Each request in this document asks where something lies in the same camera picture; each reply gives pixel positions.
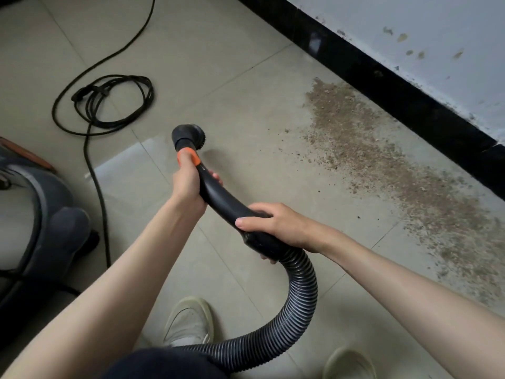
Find person's right hand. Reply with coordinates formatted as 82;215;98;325
235;202;340;264

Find person's left hand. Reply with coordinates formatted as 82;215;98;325
169;154;224;222

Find black vacuum hose with handle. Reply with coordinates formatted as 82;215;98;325
171;124;319;374

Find brown sawdust dirt patch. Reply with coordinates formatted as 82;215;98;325
296;77;505;305

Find black power cable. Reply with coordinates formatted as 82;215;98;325
51;0;157;269

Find grey vacuum cleaner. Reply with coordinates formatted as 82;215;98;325
0;136;102;348

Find person's left forearm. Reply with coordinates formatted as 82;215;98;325
0;197;205;379

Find person's right forearm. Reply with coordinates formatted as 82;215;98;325
325;231;505;379

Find tiled floor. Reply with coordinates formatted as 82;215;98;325
0;0;505;379

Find person's black trousers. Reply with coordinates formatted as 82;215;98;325
98;347;230;379

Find grey shoe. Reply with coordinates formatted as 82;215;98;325
322;347;378;379
163;296;216;348

